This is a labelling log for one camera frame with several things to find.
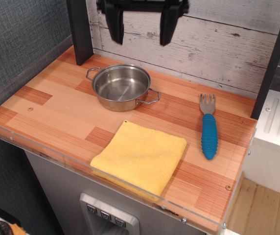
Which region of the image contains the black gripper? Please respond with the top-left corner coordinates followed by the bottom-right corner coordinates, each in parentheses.
top-left (96, 0), bottom-right (189, 46)

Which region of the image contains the stainless steel pot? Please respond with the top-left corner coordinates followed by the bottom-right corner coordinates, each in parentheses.
top-left (86, 64), bottom-right (161, 112)

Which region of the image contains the yellow folded cloth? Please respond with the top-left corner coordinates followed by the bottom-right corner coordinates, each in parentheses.
top-left (90, 121), bottom-right (187, 202)

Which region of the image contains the clear acrylic table guard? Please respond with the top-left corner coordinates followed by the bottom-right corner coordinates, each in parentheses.
top-left (0, 118), bottom-right (257, 235)

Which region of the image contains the grey cabinet with dispenser panel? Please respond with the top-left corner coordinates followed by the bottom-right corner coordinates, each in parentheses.
top-left (26, 152), bottom-right (204, 235)

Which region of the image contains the orange black object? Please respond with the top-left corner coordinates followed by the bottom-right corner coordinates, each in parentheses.
top-left (0, 220), bottom-right (27, 235)

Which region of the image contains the dark left upright post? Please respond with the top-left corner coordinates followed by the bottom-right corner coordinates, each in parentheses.
top-left (66, 0), bottom-right (93, 65)

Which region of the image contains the dark upright post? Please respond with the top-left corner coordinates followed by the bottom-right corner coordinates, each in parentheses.
top-left (251, 30), bottom-right (280, 120)
top-left (66, 0), bottom-right (93, 65)

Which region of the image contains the blue handled metal fork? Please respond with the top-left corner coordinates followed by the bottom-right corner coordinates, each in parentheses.
top-left (199, 94), bottom-right (218, 160)

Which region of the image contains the dark right upright post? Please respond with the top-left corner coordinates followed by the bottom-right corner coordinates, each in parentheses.
top-left (251, 30), bottom-right (280, 120)

